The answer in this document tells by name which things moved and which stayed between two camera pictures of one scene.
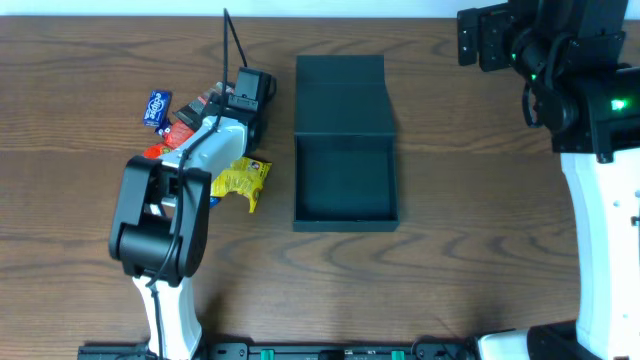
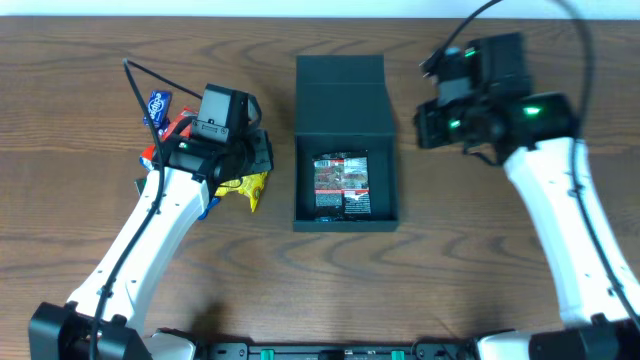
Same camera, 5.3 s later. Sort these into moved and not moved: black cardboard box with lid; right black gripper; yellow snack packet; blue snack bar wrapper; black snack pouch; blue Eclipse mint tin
Moved: black snack pouch; right black gripper
Not moved: blue Eclipse mint tin; yellow snack packet; black cardboard box with lid; blue snack bar wrapper
